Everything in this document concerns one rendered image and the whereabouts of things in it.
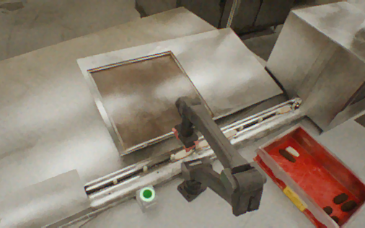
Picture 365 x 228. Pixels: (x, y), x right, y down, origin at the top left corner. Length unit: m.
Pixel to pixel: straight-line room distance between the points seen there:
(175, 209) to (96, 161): 0.42
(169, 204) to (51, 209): 0.45
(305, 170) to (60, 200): 1.13
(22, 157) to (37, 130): 0.16
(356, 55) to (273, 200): 0.76
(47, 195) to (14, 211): 0.12
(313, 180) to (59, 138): 1.25
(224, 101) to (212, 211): 0.61
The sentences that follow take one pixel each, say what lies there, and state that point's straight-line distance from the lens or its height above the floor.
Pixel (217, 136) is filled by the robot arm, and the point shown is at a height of 1.25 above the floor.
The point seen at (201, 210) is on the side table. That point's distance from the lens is 1.18.
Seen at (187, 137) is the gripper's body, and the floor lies 1.02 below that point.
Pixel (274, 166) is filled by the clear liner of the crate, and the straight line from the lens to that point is 1.29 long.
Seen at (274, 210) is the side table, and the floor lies 0.82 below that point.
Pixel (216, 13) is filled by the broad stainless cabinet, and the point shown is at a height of 0.50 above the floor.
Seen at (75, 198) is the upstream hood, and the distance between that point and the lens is 1.09.
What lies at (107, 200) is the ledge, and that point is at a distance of 1.13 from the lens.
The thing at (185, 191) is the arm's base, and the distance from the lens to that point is 1.19.
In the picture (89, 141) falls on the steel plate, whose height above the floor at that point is 0.82.
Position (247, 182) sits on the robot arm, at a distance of 0.74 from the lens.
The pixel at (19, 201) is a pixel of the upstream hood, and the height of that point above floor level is 0.92.
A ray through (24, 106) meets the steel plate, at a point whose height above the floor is 0.82.
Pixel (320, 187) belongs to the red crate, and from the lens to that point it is 1.47.
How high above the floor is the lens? 1.89
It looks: 48 degrees down
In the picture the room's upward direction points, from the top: 11 degrees clockwise
